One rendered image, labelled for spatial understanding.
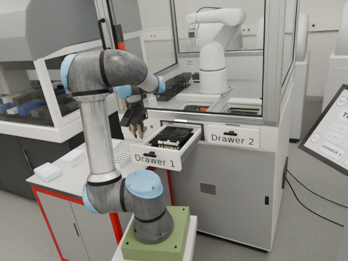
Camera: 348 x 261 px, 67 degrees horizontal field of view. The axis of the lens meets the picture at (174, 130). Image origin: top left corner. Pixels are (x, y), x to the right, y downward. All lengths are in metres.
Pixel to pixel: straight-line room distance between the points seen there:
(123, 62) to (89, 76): 0.11
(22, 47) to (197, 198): 1.44
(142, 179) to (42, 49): 1.20
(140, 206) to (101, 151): 0.21
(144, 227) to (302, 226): 1.53
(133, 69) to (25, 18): 1.10
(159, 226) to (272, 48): 0.91
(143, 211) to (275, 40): 0.92
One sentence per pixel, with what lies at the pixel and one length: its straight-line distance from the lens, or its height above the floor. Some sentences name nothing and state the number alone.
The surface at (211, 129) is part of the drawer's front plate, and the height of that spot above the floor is 0.90.
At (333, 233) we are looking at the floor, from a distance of 2.28.
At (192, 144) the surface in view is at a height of 0.87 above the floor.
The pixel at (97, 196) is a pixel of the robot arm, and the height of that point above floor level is 1.02.
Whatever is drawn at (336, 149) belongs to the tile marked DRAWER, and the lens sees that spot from 1.14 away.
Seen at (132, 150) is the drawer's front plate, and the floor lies 0.90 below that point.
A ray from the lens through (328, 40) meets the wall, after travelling 4.45.
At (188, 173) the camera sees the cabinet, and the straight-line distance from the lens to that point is 1.76.
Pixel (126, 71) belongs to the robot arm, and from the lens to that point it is 0.83.
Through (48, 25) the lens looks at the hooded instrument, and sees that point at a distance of 1.92.
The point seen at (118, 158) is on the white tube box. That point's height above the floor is 0.79.
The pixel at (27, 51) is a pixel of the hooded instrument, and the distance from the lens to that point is 1.84.
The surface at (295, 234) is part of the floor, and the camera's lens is 2.20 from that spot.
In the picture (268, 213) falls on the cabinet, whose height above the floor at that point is 0.38.
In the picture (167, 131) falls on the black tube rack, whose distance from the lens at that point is 1.57.
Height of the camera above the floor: 1.54
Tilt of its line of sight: 24 degrees down
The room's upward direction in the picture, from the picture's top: 7 degrees counter-clockwise
